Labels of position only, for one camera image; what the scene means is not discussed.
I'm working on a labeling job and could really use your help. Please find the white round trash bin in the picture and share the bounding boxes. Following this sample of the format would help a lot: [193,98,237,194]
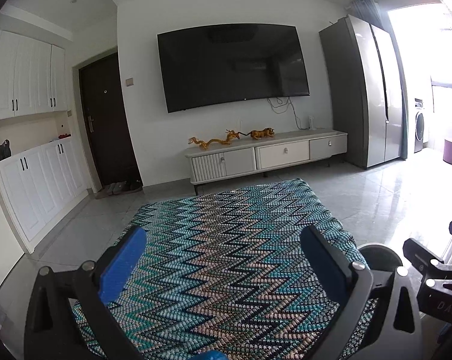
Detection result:
[359,243,402,272]

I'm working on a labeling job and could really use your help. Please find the teal zigzag woven rug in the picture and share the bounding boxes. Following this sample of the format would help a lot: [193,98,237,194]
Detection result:
[70,178,381,360]

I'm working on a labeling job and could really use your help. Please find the purple small bin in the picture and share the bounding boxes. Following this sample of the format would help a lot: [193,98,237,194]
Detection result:
[442,139,452,165]

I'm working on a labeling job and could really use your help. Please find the shoes by door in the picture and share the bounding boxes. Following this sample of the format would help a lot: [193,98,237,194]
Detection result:
[95,180,143,199]

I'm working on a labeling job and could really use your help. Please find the white router on cabinet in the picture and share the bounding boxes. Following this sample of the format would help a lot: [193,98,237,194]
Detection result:
[308,115,317,131]

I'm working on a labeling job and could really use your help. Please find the white low TV cabinet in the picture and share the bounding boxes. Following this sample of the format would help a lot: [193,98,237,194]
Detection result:
[184,128,348,187]

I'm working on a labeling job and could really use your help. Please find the white front-load washing machine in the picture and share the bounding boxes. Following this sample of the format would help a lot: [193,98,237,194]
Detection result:
[414,98,425,153]

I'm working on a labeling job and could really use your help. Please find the golden tiger figurine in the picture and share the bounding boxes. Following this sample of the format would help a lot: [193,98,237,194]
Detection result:
[248,127,275,140]

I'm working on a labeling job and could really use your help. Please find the dark brown entrance door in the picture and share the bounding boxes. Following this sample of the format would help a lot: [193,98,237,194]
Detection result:
[78,53,143,187]

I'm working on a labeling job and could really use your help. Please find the golden dragon figurine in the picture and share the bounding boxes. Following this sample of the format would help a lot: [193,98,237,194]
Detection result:
[188,130,242,150]

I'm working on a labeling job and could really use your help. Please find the black bag on shelf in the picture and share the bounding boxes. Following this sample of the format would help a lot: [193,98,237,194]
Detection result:
[0,140,12,161]

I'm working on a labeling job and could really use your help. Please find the silver double-door refrigerator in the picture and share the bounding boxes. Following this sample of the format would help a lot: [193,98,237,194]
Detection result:
[320,16,403,169]

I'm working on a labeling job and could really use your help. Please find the teal window curtain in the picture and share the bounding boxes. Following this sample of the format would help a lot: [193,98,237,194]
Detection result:
[346,0,408,168]

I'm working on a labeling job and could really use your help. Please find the white wall cupboard unit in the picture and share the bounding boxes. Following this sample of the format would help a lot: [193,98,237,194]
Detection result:
[0,31,88,253]

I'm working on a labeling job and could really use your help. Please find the white TV cables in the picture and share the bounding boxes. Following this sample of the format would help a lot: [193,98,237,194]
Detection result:
[266,95,306,130]

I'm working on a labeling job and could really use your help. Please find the large black wall television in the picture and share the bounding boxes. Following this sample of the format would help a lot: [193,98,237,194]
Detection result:
[157,23,310,113]

